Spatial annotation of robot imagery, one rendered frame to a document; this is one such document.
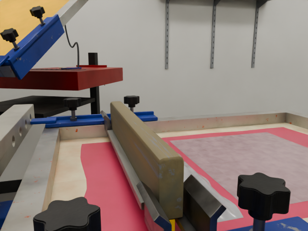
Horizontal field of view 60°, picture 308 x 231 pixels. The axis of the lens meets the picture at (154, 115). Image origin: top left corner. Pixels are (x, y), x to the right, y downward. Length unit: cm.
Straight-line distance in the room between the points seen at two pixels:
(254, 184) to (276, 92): 304
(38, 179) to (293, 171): 45
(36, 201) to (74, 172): 17
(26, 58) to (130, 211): 64
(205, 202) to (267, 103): 296
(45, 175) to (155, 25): 224
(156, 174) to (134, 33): 227
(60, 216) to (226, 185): 33
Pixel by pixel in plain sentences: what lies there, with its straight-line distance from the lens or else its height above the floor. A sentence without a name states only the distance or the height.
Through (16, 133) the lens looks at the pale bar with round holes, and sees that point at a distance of 58.
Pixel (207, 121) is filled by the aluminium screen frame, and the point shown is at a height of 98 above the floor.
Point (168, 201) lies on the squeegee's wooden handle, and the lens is 31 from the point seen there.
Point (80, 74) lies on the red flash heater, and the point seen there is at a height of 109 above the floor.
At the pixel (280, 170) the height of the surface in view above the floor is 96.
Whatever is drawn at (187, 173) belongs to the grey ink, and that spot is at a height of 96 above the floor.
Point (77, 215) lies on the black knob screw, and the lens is 20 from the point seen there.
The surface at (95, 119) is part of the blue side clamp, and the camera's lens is 74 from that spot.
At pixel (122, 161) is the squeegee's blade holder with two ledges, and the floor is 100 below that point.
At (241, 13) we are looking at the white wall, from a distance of 298.
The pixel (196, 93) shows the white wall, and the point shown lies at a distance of 274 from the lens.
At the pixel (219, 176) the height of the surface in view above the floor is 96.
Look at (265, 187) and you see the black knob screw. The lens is 25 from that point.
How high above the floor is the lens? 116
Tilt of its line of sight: 12 degrees down
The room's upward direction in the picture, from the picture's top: straight up
